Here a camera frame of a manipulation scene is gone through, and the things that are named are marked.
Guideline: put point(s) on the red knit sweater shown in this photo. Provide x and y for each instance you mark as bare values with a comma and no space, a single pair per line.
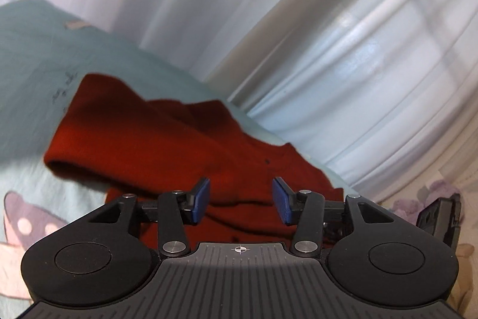
179,151

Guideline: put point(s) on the white curtain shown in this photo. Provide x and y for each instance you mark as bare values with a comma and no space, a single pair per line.
283,23

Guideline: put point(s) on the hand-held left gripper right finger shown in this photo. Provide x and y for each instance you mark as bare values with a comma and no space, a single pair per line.
282,201

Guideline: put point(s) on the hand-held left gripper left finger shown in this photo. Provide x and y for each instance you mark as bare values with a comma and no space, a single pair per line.
201,201

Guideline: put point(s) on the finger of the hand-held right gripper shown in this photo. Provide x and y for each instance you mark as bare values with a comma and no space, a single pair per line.
437,218

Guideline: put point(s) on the light blue mushroom print bedsheet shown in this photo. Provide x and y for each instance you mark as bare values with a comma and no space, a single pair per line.
33,53

